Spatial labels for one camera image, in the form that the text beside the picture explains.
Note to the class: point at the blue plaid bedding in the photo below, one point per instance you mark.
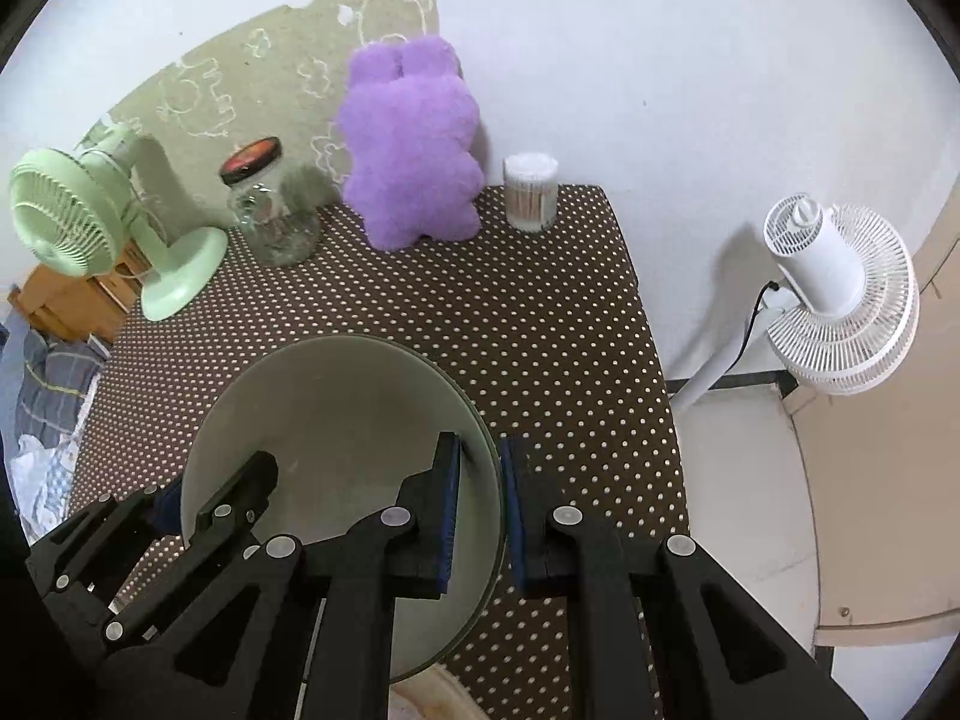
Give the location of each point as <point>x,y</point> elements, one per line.
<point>52,390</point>

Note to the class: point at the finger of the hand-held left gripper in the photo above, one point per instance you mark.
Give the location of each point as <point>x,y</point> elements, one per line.
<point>166,514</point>
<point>232,495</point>

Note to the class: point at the large grey floral bowl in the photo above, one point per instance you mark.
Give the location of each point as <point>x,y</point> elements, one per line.
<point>337,420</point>

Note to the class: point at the brown polka dot tablecloth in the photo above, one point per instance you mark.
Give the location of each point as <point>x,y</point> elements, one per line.
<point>525,315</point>

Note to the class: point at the purple plush toy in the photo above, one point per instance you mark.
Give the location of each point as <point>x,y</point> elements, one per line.
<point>412,157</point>

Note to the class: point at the cream door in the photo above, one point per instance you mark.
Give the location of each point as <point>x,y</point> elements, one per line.
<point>885,502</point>

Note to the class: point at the clear cotton swab container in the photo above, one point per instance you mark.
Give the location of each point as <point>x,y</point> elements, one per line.
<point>531,195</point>

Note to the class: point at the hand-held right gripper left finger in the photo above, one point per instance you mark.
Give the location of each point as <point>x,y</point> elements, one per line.
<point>450,495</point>

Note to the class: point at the green patterned wall mat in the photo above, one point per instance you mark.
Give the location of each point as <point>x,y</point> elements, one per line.
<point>247,82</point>

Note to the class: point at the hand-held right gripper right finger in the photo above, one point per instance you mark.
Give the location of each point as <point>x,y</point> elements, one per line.
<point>514,510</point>

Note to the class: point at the white standing fan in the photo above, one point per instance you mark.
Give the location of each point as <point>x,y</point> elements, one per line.
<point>825,255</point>

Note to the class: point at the green desk fan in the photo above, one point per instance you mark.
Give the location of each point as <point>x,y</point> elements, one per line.
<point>67,217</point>

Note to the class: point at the glass jar with lid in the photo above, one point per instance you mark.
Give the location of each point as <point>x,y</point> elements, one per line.
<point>270,217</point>

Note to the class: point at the wooden furniture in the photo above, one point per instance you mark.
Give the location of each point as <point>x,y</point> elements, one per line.
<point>60,307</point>

